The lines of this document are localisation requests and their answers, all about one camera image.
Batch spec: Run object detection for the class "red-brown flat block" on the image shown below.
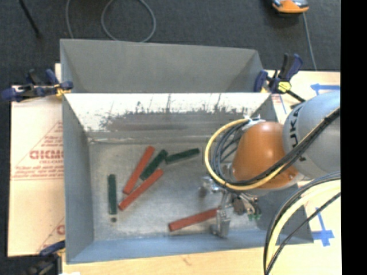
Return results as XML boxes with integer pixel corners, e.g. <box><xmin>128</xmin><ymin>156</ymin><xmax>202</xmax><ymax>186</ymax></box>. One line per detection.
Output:
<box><xmin>122</xmin><ymin>146</ymin><xmax>156</xmax><ymax>195</ymax></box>
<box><xmin>168</xmin><ymin>207</ymin><xmax>220</xmax><ymax>233</ymax></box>
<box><xmin>118</xmin><ymin>168</ymin><xmax>165</xmax><ymax>211</ymax></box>

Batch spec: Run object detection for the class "grey metal bin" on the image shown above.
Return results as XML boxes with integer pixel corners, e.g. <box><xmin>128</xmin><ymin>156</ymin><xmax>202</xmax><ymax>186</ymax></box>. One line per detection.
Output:
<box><xmin>59</xmin><ymin>38</ymin><xmax>314</xmax><ymax>265</ymax></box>

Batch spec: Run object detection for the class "dark green flat block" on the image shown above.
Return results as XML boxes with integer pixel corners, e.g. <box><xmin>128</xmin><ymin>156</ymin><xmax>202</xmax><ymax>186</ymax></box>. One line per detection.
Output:
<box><xmin>139</xmin><ymin>149</ymin><xmax>169</xmax><ymax>181</ymax></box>
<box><xmin>107</xmin><ymin>174</ymin><xmax>118</xmax><ymax>215</ymax></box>
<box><xmin>165</xmin><ymin>148</ymin><xmax>201</xmax><ymax>165</ymax></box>

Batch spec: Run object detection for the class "brown cardboard board red print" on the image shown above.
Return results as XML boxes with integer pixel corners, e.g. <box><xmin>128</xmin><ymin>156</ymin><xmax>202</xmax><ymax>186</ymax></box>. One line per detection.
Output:
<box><xmin>7</xmin><ymin>93</ymin><xmax>67</xmax><ymax>258</ymax></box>

